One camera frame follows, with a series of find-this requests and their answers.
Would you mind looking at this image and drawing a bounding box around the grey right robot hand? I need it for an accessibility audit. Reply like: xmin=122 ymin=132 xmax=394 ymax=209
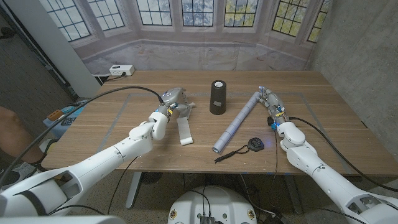
xmin=257 ymin=86 xmax=289 ymax=125

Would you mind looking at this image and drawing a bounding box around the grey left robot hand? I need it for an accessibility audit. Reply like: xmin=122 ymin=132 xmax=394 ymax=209
xmin=155 ymin=87 xmax=195 ymax=118

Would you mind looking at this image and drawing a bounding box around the white gauze bandage strip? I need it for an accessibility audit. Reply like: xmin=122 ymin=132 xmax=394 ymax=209
xmin=176 ymin=102 xmax=197 ymax=146

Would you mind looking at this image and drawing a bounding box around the black cylindrical speaker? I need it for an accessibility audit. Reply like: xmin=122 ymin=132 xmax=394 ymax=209
xmin=209 ymin=80 xmax=228 ymax=116

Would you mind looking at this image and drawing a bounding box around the white rolled paper tube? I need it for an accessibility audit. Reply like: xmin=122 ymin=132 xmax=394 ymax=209
xmin=212 ymin=91 xmax=262 ymax=154

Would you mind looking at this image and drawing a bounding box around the printed window backdrop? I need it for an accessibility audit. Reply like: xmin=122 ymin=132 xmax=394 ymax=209
xmin=39 ymin=0 xmax=333 ymax=75

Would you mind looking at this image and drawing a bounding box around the white power strip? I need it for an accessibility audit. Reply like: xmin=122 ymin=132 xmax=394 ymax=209
xmin=108 ymin=64 xmax=136 ymax=77

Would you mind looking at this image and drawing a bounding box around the black round fan base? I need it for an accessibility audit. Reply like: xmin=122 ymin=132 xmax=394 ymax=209
xmin=141 ymin=172 xmax=164 ymax=185

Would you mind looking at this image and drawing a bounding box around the grey table leg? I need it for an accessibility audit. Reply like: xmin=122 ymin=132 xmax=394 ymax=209
xmin=282 ymin=174 xmax=304 ymax=215

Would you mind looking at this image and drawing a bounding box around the white table leg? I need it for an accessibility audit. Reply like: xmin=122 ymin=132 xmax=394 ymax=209
xmin=125 ymin=171 xmax=142 ymax=210

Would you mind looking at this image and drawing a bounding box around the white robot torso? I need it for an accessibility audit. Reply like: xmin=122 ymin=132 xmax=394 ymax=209
xmin=167 ymin=185 xmax=258 ymax=224

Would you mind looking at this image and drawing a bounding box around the orange block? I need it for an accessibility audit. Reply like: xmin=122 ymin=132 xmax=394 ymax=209
xmin=47 ymin=109 xmax=64 ymax=121

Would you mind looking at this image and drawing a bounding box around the blue box with items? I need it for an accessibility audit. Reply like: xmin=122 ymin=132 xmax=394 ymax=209
xmin=42 ymin=99 xmax=91 ymax=139

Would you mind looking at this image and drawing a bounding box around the person leg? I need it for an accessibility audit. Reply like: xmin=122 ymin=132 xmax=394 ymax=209
xmin=0 ymin=105 xmax=44 ymax=164

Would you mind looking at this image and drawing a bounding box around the grey sneaker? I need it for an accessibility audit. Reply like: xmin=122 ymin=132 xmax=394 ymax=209
xmin=0 ymin=161 xmax=38 ymax=190

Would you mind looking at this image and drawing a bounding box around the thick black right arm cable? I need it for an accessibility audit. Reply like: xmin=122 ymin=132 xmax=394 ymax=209
xmin=289 ymin=116 xmax=398 ymax=193

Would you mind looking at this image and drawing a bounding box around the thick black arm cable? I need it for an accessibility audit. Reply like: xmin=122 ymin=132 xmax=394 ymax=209
xmin=289 ymin=116 xmax=398 ymax=193
xmin=0 ymin=86 xmax=165 ymax=187

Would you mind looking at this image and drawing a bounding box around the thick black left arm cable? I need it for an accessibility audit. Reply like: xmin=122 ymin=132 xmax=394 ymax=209
xmin=0 ymin=86 xmax=165 ymax=187

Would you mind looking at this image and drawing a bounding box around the black stopwatch with lanyard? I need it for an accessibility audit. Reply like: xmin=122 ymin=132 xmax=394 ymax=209
xmin=214 ymin=137 xmax=265 ymax=164

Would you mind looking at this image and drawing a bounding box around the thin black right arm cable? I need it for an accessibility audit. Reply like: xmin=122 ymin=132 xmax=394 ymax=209
xmin=272 ymin=129 xmax=279 ymax=174

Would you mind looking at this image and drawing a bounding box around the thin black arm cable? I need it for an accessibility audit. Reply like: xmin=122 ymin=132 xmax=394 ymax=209
xmin=46 ymin=155 xmax=139 ymax=215
xmin=272 ymin=129 xmax=279 ymax=174

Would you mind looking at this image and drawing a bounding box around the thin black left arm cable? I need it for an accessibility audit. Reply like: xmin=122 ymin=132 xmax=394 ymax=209
xmin=46 ymin=155 xmax=139 ymax=215

